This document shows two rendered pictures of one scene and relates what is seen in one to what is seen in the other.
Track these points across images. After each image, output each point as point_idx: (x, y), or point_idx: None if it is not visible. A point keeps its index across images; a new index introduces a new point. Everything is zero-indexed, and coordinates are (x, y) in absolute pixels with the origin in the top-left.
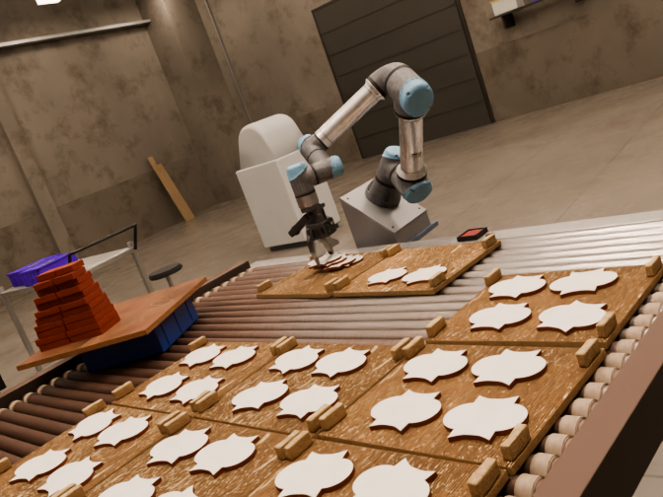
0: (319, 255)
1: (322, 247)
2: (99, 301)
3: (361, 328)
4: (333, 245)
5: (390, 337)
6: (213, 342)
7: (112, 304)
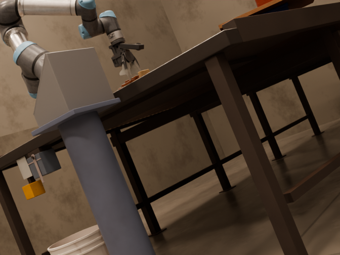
0: (136, 72)
1: (130, 69)
2: (255, 0)
3: None
4: (124, 74)
5: None
6: None
7: (257, 4)
